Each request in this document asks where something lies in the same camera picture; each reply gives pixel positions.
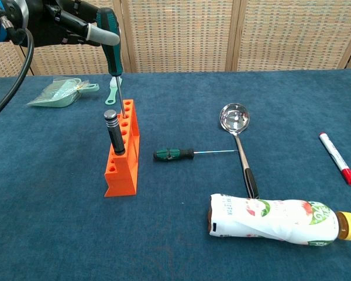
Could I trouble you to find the white drink bottle, yellow cap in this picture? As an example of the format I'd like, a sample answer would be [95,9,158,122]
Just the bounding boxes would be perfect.
[207,193,351,246]

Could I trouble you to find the green brush with white bristles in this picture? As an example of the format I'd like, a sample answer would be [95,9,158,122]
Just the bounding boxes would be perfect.
[105,75,123,106]

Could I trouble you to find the orange tool holder block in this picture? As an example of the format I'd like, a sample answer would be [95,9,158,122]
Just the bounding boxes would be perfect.
[104,99,141,198]

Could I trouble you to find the white marker with red cap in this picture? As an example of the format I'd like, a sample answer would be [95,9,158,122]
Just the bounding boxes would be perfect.
[318,132,351,186]

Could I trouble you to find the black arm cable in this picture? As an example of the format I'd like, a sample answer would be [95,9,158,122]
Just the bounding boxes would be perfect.
[0,14,35,126]

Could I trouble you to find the teal and black screwdriver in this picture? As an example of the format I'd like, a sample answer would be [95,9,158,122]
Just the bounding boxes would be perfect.
[95,8,127,117]

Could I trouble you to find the steel ladle with black handle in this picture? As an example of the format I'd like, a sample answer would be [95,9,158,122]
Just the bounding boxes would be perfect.
[219,102,260,200]

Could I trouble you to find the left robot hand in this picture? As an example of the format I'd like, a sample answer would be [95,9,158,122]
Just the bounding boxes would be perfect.
[25,0,121,47]

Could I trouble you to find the woven wicker folding screen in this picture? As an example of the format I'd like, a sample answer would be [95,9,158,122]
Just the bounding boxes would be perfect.
[0,0,351,79]

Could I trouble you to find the blue carpet table cover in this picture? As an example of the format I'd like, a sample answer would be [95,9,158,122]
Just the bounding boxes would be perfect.
[0,68,351,281]

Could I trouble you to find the green and black screwdriver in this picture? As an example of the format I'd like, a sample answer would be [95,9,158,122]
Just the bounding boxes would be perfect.
[153,148,239,162]

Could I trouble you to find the green dustpan in plastic bag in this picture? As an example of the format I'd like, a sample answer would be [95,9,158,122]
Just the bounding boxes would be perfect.
[26,76,100,108]

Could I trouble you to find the black silver cylindrical tool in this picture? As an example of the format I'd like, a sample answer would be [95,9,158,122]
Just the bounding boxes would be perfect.
[104,109,126,156]

